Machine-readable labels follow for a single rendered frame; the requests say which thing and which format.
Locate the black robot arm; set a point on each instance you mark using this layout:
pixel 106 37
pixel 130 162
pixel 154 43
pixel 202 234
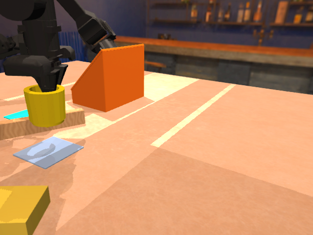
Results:
pixel 90 28

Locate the yellow box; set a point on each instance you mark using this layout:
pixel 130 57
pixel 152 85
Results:
pixel 21 208

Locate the long wooden bar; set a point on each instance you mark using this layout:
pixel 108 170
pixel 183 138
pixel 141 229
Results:
pixel 19 127

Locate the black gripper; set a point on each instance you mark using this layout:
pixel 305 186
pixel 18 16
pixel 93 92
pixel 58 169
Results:
pixel 42 62

